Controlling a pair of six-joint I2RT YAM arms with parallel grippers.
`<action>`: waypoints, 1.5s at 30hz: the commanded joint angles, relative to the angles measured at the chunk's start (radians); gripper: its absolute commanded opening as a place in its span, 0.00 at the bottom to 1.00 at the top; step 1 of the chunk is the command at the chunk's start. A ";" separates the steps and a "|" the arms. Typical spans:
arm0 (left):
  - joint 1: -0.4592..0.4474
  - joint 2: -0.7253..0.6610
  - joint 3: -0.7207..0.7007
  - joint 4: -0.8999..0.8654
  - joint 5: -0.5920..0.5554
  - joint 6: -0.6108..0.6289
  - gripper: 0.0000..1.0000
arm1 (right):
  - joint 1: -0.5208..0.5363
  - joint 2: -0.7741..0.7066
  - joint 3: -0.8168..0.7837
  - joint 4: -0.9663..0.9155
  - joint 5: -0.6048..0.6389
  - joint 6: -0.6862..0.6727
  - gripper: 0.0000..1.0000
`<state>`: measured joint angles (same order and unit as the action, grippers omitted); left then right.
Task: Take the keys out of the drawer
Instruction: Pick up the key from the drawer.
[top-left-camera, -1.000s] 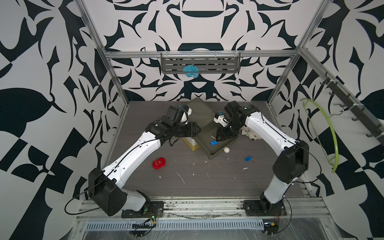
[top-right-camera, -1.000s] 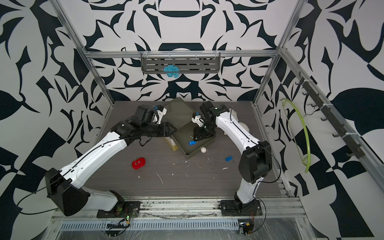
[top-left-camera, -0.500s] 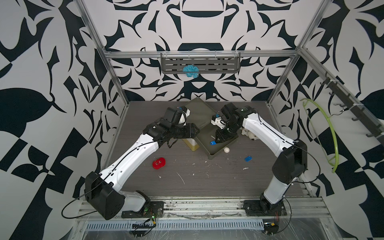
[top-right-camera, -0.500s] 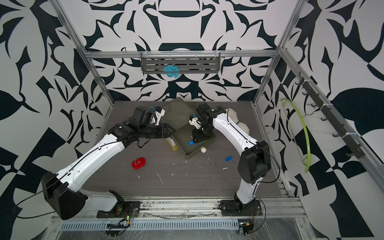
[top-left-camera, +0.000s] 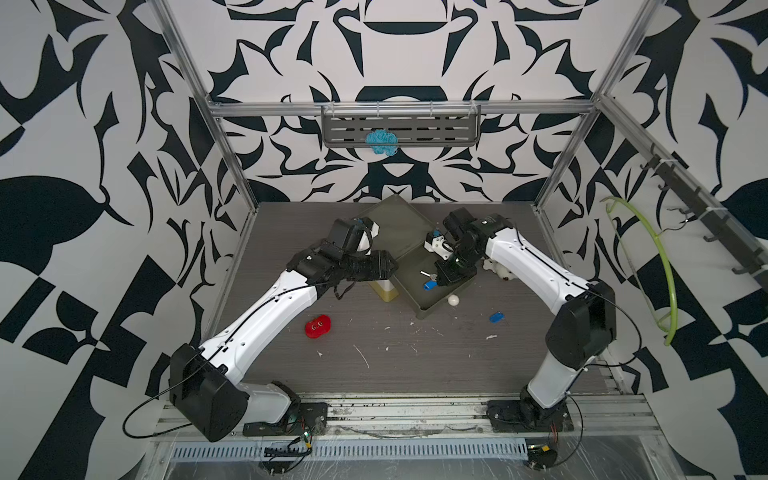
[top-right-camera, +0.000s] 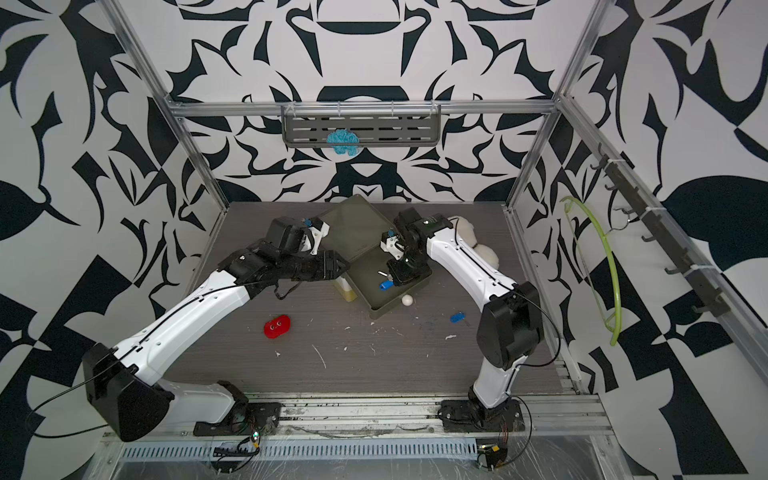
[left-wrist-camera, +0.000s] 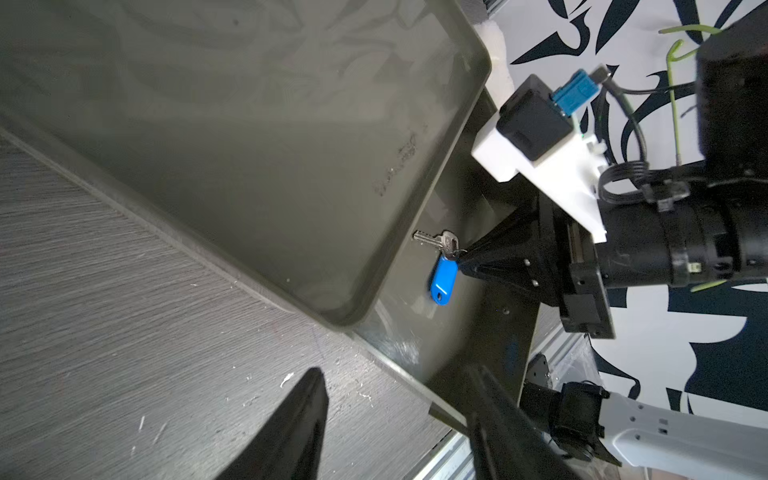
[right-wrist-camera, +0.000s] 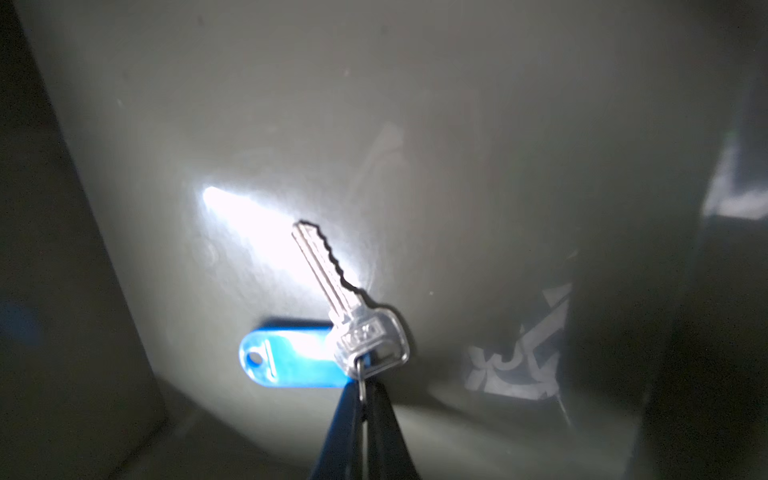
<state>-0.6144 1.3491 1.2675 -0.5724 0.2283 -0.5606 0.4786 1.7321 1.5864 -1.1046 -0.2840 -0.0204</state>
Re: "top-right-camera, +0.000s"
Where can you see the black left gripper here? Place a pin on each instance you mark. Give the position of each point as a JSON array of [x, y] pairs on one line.
[[334, 273]]

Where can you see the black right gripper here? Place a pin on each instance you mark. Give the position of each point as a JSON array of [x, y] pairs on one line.
[[398, 275]]

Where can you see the olive top drawer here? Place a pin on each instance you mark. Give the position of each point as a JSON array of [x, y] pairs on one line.
[[370, 278]]

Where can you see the drawer unit olive cream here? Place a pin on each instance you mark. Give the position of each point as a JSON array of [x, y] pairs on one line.
[[356, 227]]

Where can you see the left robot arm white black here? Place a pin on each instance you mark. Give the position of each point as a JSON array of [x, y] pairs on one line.
[[127, 386]]

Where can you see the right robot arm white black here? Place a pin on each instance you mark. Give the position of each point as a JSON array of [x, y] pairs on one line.
[[511, 323]]

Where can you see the white plush polar bear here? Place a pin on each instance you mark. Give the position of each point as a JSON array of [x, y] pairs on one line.
[[464, 230]]

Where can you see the red toy with eyes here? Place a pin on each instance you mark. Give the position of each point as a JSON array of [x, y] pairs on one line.
[[277, 327]]

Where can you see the teal crumpled scrunchie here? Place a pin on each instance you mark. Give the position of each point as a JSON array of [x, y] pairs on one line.
[[343, 142]]

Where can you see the green clothes hanger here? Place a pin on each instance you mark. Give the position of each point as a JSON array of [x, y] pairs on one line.
[[603, 278]]

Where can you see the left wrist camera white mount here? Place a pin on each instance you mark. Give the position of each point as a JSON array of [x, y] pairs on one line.
[[293, 236]]

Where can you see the grey slotted wall shelf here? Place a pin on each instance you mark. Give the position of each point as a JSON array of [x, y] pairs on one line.
[[390, 124]]

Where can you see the white slotted cable duct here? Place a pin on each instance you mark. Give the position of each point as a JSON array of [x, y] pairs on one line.
[[305, 450]]

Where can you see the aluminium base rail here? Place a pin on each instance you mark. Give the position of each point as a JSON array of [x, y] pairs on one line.
[[362, 416]]

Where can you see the dark wall hook rail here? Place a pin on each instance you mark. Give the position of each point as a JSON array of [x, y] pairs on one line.
[[687, 261]]

